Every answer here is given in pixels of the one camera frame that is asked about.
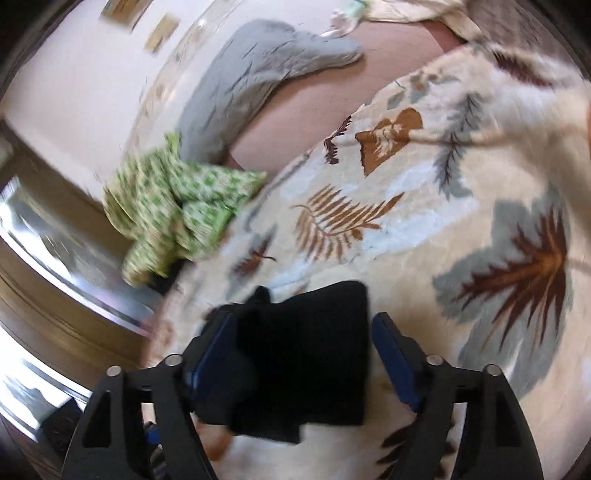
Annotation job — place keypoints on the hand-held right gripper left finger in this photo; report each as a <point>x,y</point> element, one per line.
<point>217,350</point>

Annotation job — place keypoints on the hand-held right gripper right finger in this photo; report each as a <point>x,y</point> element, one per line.
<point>397,357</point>

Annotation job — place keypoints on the black pants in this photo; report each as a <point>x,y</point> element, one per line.
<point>295,360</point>

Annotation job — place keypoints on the leaf print fleece blanket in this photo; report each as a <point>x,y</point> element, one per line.
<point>438,230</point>

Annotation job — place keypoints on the green patterned cloth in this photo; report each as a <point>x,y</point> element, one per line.
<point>180,207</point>

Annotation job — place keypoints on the grey quilted blanket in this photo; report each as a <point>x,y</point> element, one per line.
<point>249,87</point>

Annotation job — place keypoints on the pink quilted mattress cover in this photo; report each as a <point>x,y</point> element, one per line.
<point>332,92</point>

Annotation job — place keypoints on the cream floral pillow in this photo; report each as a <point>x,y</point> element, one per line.
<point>415,9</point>

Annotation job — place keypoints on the wooden bed frame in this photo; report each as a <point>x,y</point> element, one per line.
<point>55,277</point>

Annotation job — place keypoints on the wall picture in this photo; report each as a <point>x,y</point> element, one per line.
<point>161,32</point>
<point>125,10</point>

